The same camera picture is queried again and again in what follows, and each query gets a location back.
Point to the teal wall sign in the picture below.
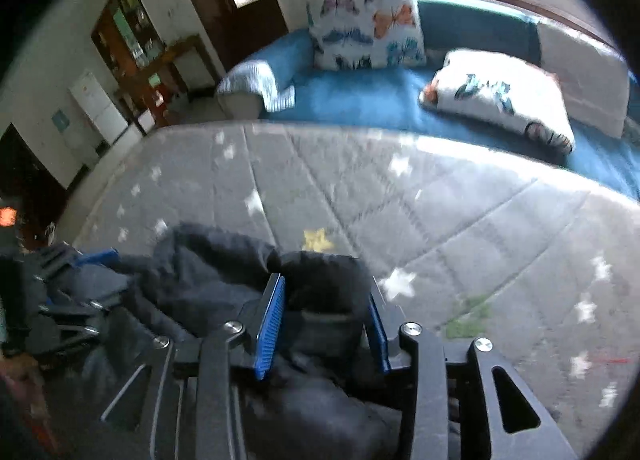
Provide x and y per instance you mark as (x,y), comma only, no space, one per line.
(61,119)

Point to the butterfly print pillow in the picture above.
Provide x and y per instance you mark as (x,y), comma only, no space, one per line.
(365,24)
(490,94)

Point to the black padded jacket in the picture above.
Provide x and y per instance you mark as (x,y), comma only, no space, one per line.
(200,260)

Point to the wooden shelf cabinet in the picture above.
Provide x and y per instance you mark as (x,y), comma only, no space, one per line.
(130,34)

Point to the striped white cloth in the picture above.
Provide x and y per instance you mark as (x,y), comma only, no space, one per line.
(250,77)

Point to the person's left forearm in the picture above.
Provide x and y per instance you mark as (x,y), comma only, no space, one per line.
(27,390)

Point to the wooden side table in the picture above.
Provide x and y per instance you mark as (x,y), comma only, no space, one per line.
(175,49)

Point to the brown door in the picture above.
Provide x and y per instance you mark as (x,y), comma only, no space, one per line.
(250,29)

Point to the blue bed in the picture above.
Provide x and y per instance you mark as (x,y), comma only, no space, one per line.
(360,94)

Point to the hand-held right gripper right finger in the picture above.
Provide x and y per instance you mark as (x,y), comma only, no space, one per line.
(377,335)

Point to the grey star-print blanket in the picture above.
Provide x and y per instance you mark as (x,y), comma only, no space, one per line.
(450,200)

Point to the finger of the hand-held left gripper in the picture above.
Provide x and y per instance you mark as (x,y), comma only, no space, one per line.
(75,335)
(95,257)

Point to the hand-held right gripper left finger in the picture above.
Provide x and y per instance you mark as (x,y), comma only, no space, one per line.
(270,325)

